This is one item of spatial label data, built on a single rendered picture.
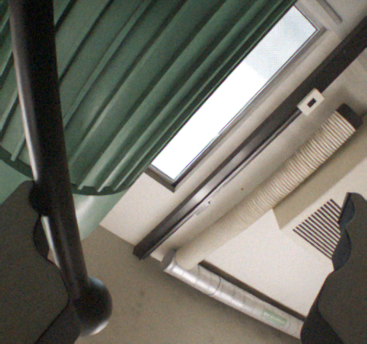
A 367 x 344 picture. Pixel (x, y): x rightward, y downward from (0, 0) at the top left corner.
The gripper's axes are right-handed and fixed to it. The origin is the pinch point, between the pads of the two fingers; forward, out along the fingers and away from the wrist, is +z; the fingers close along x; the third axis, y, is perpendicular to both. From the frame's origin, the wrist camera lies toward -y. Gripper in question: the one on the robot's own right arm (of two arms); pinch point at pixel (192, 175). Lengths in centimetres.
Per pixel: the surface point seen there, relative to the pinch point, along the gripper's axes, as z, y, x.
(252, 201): 123, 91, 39
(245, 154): 129, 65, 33
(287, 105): 129, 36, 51
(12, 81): 4.4, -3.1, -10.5
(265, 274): 136, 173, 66
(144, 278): 115, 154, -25
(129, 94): 4.8, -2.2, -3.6
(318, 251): 106, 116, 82
